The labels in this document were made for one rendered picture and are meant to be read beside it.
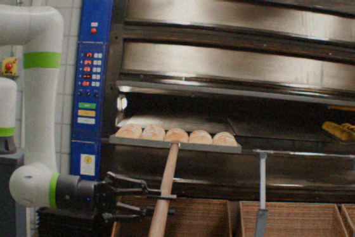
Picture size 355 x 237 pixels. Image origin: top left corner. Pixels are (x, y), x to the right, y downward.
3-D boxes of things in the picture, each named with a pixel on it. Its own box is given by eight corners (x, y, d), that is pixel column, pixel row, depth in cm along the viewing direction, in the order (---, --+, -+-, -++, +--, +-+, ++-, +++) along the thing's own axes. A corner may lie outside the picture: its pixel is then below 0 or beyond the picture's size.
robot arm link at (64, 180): (54, 213, 136) (54, 177, 136) (63, 202, 148) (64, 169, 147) (77, 217, 136) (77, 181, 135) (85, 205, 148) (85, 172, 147)
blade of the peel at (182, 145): (241, 153, 245) (241, 146, 244) (109, 142, 246) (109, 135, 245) (235, 141, 280) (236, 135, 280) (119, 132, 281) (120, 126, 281)
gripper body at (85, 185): (83, 175, 145) (118, 179, 144) (82, 206, 146) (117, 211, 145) (78, 180, 137) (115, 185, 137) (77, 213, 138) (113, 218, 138)
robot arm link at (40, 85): (17, 68, 148) (54, 68, 148) (28, 71, 160) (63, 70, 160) (18, 201, 149) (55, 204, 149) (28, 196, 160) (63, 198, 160)
